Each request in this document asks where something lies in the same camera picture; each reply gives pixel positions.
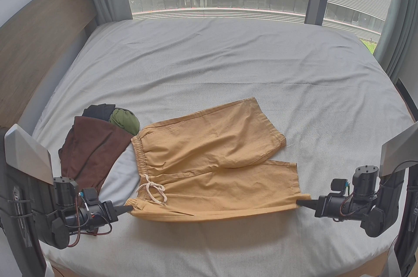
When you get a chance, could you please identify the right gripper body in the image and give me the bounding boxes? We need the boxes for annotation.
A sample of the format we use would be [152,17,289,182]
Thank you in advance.
[314,194,355,221]

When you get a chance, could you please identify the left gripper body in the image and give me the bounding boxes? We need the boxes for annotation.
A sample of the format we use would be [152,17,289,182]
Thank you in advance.
[78,201,120,228]

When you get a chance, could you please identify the tan shorts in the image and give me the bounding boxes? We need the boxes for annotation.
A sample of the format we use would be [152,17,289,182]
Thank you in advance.
[125,97,311,222]

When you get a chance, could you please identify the bed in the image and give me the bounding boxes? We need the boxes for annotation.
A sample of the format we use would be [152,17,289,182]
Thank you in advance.
[0,0,418,277]

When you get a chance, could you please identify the white garment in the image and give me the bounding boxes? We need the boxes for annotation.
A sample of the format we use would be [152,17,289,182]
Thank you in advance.
[98,145,146,208]

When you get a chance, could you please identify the brown garment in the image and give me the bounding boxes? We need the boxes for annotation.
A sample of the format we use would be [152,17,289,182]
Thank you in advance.
[59,116,136,237]

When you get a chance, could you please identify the green garment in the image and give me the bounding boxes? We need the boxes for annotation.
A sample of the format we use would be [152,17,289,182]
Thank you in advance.
[109,108,141,136]

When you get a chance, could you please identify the black garment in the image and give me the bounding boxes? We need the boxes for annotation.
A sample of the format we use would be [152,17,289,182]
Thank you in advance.
[82,103,116,123]

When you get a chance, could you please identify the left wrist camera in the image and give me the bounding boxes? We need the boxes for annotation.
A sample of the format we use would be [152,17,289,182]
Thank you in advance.
[80,188,99,205]

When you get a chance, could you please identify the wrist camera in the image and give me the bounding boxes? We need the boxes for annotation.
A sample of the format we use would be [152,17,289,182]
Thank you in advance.
[330,178,349,197]
[80,188,99,205]

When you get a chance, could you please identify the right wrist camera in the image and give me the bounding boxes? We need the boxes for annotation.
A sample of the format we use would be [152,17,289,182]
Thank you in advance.
[330,178,349,197]

